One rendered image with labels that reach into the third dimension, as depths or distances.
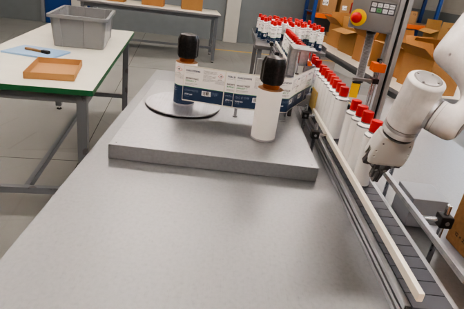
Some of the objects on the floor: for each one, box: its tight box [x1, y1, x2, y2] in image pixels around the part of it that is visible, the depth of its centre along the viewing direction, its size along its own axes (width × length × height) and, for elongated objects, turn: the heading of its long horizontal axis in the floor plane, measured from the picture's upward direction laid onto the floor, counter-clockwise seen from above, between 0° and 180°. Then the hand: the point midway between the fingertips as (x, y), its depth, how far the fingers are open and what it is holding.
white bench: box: [0, 23, 134, 195], centre depth 286 cm, size 190×75×80 cm, turn 171°
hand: (375, 173), depth 106 cm, fingers closed
